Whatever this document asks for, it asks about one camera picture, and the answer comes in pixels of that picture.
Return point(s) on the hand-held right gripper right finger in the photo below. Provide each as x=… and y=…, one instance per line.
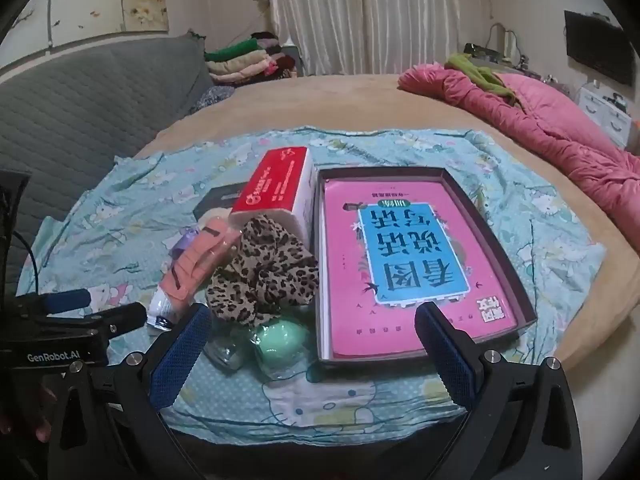
x=445, y=355

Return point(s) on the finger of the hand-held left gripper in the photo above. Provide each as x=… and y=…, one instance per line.
x=65, y=300
x=110, y=319

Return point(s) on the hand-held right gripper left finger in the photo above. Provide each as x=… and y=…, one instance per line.
x=180, y=355

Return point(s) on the pink item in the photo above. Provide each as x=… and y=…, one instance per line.
x=200, y=265

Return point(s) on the green sponge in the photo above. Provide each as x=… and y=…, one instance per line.
x=277, y=342

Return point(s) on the dark cardboard tray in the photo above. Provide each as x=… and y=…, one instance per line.
x=505, y=260

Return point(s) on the leopard print scrunchie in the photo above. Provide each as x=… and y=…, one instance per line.
x=270, y=270

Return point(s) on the person's left hand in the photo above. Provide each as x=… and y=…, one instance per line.
x=35, y=420

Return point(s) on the clear plastic packet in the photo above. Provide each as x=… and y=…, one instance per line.
x=225, y=352

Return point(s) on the cartoon cat printed blanket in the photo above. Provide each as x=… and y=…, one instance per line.
x=125, y=210

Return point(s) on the pink book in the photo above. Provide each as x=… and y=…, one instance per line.
x=345, y=280

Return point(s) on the black box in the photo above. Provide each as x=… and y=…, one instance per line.
x=220, y=200

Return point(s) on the grey pillow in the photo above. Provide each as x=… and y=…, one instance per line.
x=75, y=120

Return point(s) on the red tissue pack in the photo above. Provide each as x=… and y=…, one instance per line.
x=272, y=180

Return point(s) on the dark patterned cloth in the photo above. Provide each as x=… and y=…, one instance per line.
x=212, y=97

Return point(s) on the pink quilt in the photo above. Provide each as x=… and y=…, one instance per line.
x=550, y=125

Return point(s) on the tan bed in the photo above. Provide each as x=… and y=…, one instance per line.
x=325, y=100

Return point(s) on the green garment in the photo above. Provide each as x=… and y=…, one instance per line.
x=482, y=75

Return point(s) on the stack of folded clothes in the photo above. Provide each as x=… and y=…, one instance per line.
x=240, y=62

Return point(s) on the white drawer cabinet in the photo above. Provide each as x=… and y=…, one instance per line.
x=602, y=110

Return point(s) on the table mirror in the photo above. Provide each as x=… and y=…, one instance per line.
x=502, y=40

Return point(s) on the white curtain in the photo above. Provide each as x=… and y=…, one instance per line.
x=365, y=15

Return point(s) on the wall painting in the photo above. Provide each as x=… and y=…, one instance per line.
x=100, y=0

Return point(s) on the black wall television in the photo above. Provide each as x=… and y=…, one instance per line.
x=597, y=45

